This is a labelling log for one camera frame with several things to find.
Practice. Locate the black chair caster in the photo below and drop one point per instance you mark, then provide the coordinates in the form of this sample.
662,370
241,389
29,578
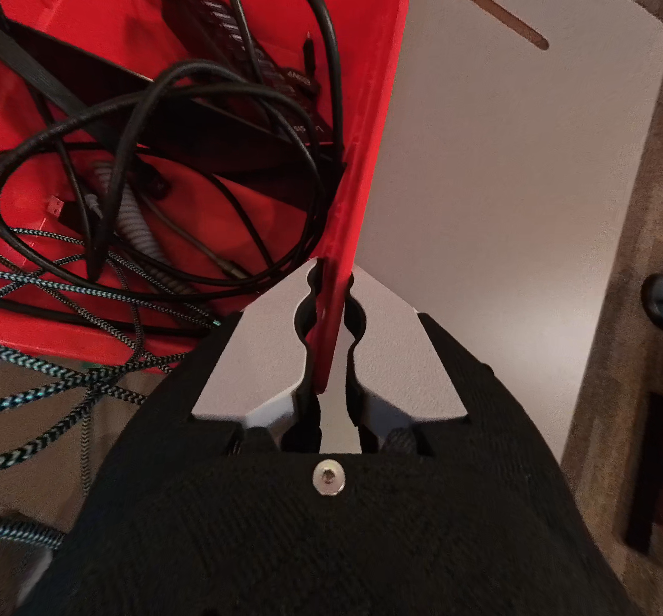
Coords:
655,300

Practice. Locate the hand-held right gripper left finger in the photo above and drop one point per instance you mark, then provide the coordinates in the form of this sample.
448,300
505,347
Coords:
248,367

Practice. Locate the long black usb hub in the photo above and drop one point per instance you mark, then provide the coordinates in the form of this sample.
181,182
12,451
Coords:
233,160

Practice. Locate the small red plug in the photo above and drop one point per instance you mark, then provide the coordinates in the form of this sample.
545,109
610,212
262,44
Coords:
54,207

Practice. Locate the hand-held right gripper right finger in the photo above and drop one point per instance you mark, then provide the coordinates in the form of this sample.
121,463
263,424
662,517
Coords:
409,367

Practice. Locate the black bar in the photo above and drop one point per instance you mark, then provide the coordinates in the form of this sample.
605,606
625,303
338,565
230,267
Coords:
645,471

